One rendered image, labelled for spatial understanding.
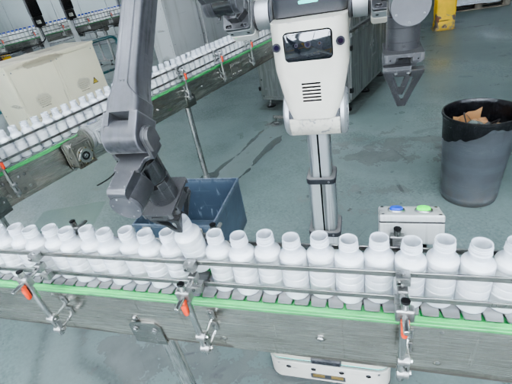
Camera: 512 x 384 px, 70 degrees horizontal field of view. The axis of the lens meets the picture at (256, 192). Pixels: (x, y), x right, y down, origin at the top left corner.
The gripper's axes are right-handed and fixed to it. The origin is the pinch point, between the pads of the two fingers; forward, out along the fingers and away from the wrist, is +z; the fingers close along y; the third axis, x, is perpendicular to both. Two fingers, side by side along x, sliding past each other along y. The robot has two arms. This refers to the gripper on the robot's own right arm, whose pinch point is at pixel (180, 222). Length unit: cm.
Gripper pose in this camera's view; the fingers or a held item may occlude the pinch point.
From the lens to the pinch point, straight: 82.2
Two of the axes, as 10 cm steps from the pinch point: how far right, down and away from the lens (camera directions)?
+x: 9.6, -0.1, -2.9
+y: -1.8, 7.6, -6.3
